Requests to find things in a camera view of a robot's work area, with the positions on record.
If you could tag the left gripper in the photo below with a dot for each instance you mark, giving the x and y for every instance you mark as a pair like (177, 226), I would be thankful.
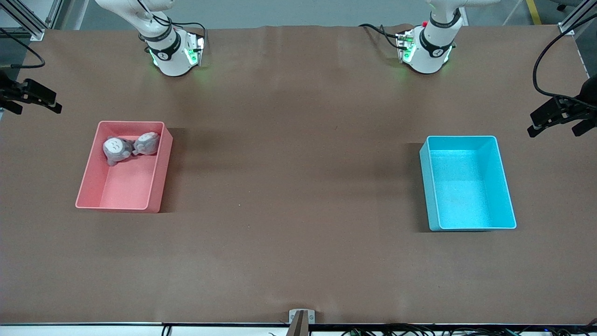
(579, 105)

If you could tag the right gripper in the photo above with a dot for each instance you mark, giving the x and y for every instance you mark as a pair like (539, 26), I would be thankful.
(13, 91)

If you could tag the grey plush toy white belly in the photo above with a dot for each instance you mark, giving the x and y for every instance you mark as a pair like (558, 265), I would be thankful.
(148, 142)
(114, 148)

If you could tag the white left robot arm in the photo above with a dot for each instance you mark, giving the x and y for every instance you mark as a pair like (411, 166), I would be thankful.
(431, 51)

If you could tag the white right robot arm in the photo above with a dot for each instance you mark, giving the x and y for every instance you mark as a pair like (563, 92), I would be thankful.
(170, 58)

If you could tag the arm base connector plate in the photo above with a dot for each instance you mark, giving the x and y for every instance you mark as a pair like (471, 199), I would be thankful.
(405, 46)
(195, 49)

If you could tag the blue plastic box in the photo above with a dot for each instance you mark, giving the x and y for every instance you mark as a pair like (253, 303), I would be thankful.
(466, 196)

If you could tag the pink plastic box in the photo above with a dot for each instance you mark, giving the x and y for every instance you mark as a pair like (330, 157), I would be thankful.
(126, 186)

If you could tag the brown table cover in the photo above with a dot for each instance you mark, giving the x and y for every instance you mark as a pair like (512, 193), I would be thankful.
(298, 140)

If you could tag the aluminium frame profile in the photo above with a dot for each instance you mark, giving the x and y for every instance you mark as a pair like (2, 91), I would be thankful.
(37, 33)
(566, 28)

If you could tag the metal camera post bracket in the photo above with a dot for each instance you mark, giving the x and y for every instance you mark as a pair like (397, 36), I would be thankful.
(311, 317)

